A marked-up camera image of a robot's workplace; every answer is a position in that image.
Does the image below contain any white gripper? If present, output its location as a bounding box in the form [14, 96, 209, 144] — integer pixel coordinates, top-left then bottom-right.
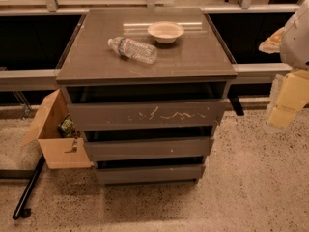
[259, 28, 309, 129]

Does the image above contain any black metal floor bar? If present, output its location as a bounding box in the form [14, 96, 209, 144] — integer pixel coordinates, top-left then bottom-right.
[0, 155, 45, 220]

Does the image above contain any clear plastic water bottle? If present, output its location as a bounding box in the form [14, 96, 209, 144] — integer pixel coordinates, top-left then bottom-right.
[107, 37, 157, 64]

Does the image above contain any green snack bag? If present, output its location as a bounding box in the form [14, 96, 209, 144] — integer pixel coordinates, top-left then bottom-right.
[58, 115, 75, 138]

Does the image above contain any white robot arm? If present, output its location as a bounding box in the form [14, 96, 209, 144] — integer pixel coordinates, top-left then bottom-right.
[259, 0, 309, 133]

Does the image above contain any black bracket behind cabinet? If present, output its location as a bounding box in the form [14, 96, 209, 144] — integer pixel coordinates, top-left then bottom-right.
[229, 96, 244, 116]

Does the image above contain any grey top drawer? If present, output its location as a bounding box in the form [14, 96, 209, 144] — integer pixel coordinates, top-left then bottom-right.
[68, 100, 226, 131]

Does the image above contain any grey drawer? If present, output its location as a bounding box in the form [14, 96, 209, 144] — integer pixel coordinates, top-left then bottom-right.
[68, 100, 226, 131]
[96, 164, 206, 185]
[84, 137, 214, 161]

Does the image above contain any grey drawer cabinet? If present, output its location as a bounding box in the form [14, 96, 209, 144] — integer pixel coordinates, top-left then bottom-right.
[57, 8, 237, 173]

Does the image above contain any grey bottom drawer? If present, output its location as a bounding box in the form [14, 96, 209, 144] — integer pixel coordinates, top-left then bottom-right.
[96, 164, 206, 185]

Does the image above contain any metal window railing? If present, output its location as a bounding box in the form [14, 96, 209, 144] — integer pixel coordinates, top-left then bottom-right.
[0, 0, 309, 92]

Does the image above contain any white paper bowl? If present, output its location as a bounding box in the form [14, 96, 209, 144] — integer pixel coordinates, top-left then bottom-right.
[148, 21, 184, 44]

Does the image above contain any open cardboard box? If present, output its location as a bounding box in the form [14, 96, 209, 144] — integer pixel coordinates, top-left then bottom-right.
[22, 89, 92, 169]

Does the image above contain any grey middle drawer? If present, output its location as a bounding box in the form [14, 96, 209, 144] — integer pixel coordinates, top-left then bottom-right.
[84, 137, 214, 161]

